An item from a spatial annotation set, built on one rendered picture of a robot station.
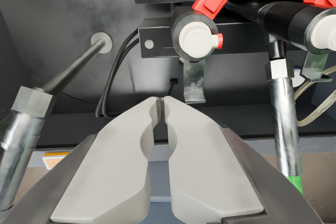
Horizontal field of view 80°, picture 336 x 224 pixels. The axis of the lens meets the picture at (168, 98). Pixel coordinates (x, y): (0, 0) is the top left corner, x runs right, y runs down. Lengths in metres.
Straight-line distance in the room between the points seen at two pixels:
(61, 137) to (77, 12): 0.24
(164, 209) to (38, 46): 0.59
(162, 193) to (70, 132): 0.41
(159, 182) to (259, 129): 0.45
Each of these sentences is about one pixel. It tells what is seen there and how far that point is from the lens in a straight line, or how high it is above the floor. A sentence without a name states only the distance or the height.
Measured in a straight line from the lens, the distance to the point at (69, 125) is 0.48.
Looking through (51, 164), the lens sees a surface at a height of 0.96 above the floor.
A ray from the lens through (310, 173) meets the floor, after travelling 2.32.
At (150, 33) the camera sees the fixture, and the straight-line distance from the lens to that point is 0.25.
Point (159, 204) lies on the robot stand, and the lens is 0.76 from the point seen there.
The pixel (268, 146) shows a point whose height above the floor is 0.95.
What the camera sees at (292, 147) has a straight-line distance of 0.19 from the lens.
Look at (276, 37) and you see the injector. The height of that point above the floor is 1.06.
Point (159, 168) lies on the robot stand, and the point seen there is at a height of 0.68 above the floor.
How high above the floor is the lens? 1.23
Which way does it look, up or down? 61 degrees down
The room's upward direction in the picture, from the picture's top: 177 degrees clockwise
